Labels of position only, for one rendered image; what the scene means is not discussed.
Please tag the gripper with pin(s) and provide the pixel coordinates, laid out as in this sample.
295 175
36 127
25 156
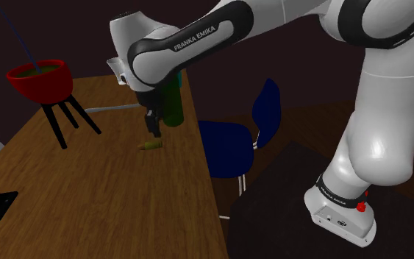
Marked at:
150 100

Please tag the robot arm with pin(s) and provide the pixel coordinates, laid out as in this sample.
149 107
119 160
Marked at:
382 107

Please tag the small olive cylinder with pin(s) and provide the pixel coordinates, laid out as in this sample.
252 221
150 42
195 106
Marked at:
150 145

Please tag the green bottle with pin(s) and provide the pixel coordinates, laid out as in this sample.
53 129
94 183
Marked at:
174 104

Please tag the grey thin rod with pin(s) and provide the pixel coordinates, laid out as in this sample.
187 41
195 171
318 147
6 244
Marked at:
110 107

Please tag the blue chair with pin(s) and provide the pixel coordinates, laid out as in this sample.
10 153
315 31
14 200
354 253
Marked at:
233 143

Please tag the red plant pot on legs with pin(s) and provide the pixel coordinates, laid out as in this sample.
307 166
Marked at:
43 84

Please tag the dark robot stand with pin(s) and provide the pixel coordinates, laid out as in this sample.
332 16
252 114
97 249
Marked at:
282 215

